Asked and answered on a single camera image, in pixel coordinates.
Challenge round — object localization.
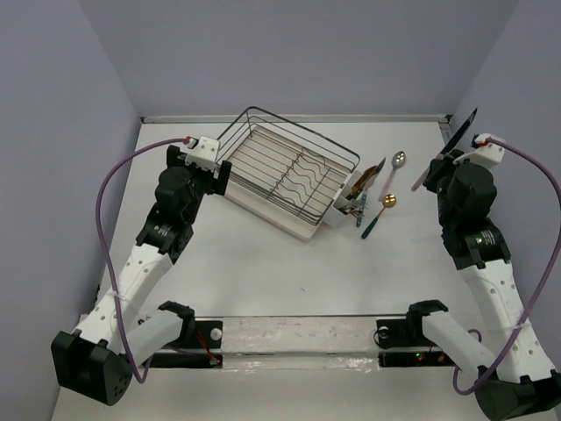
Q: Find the white cutlery holder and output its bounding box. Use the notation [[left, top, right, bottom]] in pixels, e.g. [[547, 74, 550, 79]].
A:
[[323, 170, 363, 227]]

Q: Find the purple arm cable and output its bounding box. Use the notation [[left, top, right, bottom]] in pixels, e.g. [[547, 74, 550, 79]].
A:
[[96, 138, 194, 385], [452, 138, 561, 395]]

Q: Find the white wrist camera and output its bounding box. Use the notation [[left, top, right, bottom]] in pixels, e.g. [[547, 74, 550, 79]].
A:
[[453, 133, 505, 169], [184, 136, 220, 172]]

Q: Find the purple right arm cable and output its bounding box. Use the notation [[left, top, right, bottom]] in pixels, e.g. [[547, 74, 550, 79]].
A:
[[452, 138, 561, 395]]

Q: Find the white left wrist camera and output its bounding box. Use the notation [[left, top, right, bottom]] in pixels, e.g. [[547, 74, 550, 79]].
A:
[[184, 136, 220, 172]]

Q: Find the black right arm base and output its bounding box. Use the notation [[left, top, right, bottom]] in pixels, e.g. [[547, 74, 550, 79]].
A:
[[373, 300, 454, 368]]

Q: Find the silver fork teal handle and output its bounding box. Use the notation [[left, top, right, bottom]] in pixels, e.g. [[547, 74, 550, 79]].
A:
[[344, 200, 367, 227]]

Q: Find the cream drip tray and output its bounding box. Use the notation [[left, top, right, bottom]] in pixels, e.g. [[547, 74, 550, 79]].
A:
[[207, 125, 352, 241]]

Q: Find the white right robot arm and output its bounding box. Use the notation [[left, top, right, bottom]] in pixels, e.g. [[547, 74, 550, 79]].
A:
[[403, 150, 560, 420]]

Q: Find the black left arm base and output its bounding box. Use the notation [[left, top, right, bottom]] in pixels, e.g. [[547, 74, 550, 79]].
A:
[[149, 318, 224, 369]]

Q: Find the grey wire dish rack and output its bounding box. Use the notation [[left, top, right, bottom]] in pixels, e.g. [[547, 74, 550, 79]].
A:
[[204, 106, 361, 227]]

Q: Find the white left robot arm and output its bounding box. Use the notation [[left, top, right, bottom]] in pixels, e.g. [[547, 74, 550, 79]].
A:
[[51, 137, 231, 406]]

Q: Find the silver spoon pink handle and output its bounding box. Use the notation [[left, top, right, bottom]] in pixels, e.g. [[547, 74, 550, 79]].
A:
[[379, 151, 407, 202]]

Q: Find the silver knife dark handle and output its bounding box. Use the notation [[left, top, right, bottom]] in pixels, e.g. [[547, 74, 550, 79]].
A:
[[358, 158, 386, 194]]

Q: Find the gold spoon green handle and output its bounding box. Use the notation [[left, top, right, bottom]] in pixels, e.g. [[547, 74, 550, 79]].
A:
[[361, 194, 397, 239]]

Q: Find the silver knife pink handle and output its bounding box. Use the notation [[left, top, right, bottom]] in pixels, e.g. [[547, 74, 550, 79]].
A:
[[411, 107, 478, 192]]

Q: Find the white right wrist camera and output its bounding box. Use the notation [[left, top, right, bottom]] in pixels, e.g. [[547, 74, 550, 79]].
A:
[[453, 133, 505, 169]]

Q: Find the gold knife green handle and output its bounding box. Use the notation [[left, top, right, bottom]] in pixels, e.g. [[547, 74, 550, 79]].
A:
[[347, 166, 378, 200]]

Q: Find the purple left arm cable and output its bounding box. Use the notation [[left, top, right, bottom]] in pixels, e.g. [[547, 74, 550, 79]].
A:
[[96, 138, 194, 385]]

